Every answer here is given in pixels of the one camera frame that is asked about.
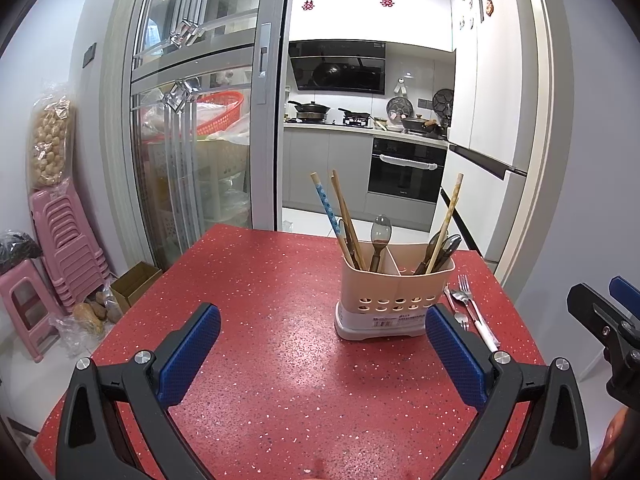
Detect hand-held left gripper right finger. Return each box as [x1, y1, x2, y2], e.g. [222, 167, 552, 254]
[425, 304, 593, 480]

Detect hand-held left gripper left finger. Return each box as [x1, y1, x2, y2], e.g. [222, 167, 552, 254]
[55, 302, 223, 480]

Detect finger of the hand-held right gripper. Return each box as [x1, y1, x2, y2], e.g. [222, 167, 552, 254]
[608, 276, 640, 322]
[566, 283, 626, 346]

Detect beige plastic cutlery holder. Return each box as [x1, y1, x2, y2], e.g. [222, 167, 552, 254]
[334, 241, 456, 342]

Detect plain wooden chopstick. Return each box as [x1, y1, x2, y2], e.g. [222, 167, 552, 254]
[424, 172, 466, 276]
[328, 174, 359, 269]
[332, 168, 366, 270]

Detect blue patterned wooden chopstick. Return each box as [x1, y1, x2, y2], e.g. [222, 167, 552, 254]
[310, 172, 347, 261]

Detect person's right hand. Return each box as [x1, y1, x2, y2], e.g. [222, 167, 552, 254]
[592, 407, 640, 480]

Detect metal fork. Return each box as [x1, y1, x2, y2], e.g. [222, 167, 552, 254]
[444, 285, 471, 332]
[457, 275, 483, 321]

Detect open cardboard box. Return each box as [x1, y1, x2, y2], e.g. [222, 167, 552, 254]
[109, 261, 164, 309]

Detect clear bag of potatoes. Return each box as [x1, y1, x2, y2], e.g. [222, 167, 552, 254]
[54, 284, 124, 357]

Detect stack of pink stools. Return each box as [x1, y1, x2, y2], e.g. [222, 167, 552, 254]
[28, 184, 112, 314]

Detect single pink plastic stool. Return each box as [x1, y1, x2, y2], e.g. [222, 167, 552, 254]
[0, 258, 67, 364]

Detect black built-in oven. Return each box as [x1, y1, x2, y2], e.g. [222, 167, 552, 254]
[368, 137, 448, 205]

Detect black plastic bag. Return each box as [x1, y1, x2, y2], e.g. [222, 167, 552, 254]
[0, 229, 42, 277]

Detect grey lower kitchen cabinets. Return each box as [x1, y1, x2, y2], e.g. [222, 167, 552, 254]
[282, 127, 374, 217]

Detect white refrigerator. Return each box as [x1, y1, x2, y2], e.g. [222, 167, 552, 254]
[440, 0, 532, 264]

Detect sliding glass door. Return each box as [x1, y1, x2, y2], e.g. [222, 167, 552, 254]
[102, 0, 294, 272]

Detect red plastic basket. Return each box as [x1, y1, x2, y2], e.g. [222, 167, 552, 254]
[192, 90, 246, 136]

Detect round metal steamer rack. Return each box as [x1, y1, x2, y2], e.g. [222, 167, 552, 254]
[385, 95, 414, 121]
[432, 88, 455, 117]

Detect clear bag of round nuts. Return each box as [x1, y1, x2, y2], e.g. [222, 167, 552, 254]
[29, 96, 74, 192]

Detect black wok with lid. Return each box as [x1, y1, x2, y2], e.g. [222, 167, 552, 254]
[287, 100, 331, 121]

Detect black range hood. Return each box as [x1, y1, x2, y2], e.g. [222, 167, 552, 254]
[288, 39, 387, 95]

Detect white upper kitchen cabinets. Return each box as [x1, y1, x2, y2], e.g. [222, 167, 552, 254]
[289, 0, 457, 54]

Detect white handled knife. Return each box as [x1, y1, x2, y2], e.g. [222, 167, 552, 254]
[450, 290, 500, 352]

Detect dark wok with wooden handle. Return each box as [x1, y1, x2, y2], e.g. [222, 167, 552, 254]
[399, 115, 447, 136]

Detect metal door handle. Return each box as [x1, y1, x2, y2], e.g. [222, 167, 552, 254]
[257, 22, 274, 106]

